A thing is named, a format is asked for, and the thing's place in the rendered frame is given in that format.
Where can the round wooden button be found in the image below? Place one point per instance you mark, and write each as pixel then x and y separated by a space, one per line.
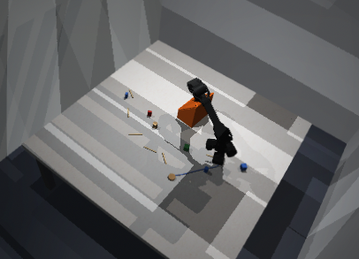
pixel 171 177

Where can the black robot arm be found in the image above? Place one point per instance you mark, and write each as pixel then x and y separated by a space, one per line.
pixel 197 88

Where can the blue cube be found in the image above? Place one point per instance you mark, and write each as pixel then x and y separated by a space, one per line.
pixel 243 167

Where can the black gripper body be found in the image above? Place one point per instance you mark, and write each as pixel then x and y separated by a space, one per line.
pixel 218 159

